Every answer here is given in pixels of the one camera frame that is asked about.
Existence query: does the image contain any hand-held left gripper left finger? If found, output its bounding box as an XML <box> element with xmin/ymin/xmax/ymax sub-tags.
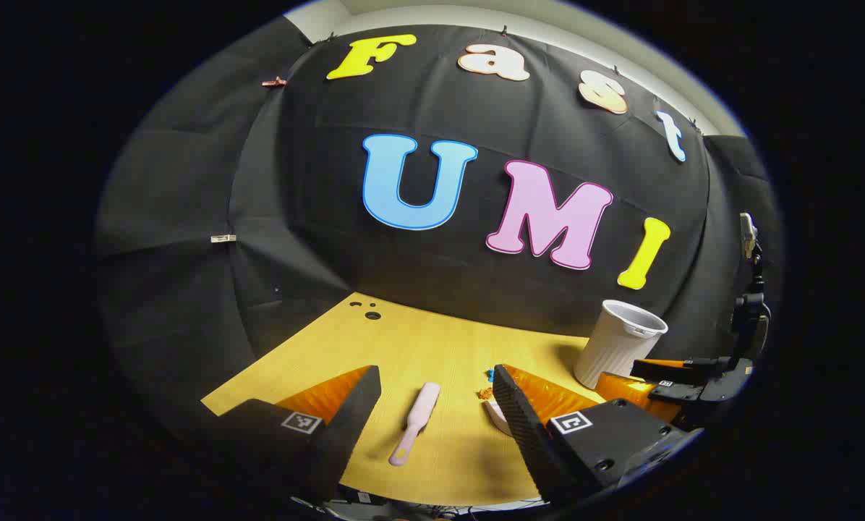
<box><xmin>212</xmin><ymin>364</ymin><xmax>383</xmax><ymax>504</ymax></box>

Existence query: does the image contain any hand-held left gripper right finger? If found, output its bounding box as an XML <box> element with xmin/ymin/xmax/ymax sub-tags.
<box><xmin>492</xmin><ymin>363</ymin><xmax>706</xmax><ymax>505</ymax></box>

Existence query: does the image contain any pink dustpan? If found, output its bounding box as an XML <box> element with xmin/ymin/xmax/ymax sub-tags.
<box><xmin>483</xmin><ymin>398</ymin><xmax>513</xmax><ymax>438</ymax></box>

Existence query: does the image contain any white ribbed garbage bin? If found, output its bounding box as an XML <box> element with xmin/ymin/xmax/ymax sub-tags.
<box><xmin>574</xmin><ymin>299</ymin><xmax>669</xmax><ymax>390</ymax></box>

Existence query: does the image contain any small pink broom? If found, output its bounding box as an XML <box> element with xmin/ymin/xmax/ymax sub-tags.
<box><xmin>388</xmin><ymin>382</ymin><xmax>442</xmax><ymax>467</ymax></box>

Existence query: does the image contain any wooden desktop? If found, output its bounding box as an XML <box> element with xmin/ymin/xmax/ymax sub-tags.
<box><xmin>200</xmin><ymin>292</ymin><xmax>610</xmax><ymax>507</ymax></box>

